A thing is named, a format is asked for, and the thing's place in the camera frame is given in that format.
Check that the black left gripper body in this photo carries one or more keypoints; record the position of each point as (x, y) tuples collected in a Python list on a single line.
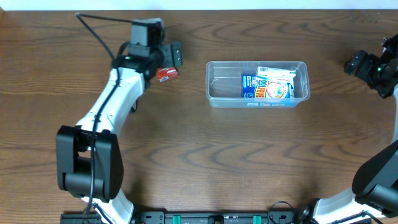
[(162, 55)]

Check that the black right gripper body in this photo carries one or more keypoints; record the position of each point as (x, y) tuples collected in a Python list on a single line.
[(377, 73)]

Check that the red small box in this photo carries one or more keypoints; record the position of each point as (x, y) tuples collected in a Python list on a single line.
[(164, 74)]

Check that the clear plastic container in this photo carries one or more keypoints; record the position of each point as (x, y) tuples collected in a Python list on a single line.
[(224, 84)]

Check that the blue fever patch box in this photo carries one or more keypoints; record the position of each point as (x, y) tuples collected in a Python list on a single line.
[(248, 87)]

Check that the white sachet packet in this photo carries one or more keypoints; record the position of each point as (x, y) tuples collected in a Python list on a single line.
[(275, 72)]

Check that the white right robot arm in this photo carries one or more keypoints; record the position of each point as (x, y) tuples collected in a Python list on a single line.
[(373, 194)]

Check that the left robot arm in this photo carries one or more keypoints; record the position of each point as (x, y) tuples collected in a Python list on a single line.
[(89, 162)]

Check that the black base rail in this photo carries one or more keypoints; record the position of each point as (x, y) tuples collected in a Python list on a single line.
[(282, 217)]

